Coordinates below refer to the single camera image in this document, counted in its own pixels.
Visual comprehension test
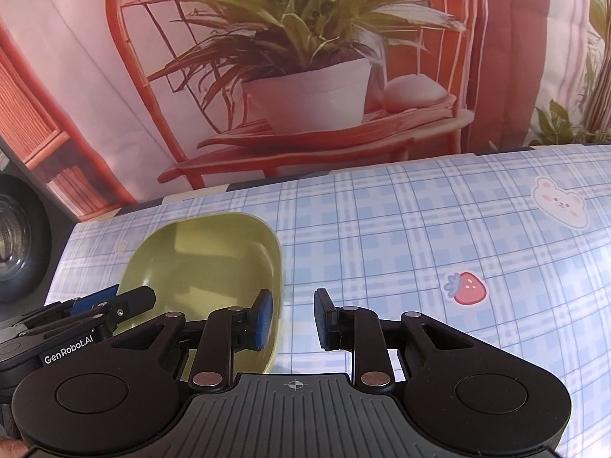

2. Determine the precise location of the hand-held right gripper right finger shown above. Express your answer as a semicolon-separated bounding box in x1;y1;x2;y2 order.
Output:
314;289;472;389

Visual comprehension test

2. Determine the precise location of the printed backdrop cloth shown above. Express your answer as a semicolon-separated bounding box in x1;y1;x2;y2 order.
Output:
0;0;611;223

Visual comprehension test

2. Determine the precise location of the green square plate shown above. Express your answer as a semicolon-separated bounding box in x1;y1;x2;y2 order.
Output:
117;212;286;374

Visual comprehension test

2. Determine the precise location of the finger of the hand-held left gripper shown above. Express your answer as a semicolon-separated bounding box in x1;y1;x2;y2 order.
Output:
71;287;157;329
45;285;120;318

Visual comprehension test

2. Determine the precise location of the blue checked tablecloth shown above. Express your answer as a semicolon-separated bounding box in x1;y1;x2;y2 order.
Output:
45;143;611;458

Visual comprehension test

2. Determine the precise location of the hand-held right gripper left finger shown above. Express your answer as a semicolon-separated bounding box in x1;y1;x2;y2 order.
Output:
111;290;274;390

